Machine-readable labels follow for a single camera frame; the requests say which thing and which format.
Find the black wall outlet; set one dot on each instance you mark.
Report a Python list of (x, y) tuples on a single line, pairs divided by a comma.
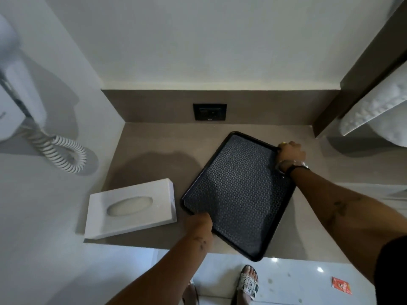
[(210, 112)]

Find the white towel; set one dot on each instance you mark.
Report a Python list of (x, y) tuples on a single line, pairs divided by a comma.
[(381, 104)]

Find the white wall hair dryer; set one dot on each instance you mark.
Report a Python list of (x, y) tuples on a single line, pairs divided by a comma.
[(19, 92)]

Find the dark brown shelf panel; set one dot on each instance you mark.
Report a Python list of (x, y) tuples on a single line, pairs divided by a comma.
[(365, 73)]

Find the person's right hand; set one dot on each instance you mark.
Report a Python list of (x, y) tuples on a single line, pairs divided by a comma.
[(290, 152)]

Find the person's left foot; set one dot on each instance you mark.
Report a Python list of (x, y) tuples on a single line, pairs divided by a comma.
[(190, 296)]

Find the red packet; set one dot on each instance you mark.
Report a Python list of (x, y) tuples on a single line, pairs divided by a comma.
[(341, 285)]

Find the white patterned right sandal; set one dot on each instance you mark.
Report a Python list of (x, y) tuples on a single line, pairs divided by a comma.
[(248, 287)]

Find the person's foot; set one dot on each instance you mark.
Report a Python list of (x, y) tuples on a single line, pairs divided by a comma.
[(190, 296), (249, 271)]

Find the person's right foot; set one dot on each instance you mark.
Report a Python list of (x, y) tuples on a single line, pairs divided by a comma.
[(249, 271)]

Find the person's left forearm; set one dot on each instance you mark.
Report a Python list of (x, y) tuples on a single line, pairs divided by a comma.
[(171, 270)]

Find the white tissue box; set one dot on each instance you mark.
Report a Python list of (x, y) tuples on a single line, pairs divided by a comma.
[(127, 220)]

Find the person's right forearm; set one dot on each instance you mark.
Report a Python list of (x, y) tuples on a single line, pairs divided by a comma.
[(343, 212)]

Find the black patterned tray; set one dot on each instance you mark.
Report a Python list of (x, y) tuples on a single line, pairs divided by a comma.
[(238, 193)]

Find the black shirt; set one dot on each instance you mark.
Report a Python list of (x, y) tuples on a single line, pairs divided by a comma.
[(392, 273)]

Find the person's left hand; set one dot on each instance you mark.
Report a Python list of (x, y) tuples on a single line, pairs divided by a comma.
[(199, 223)]

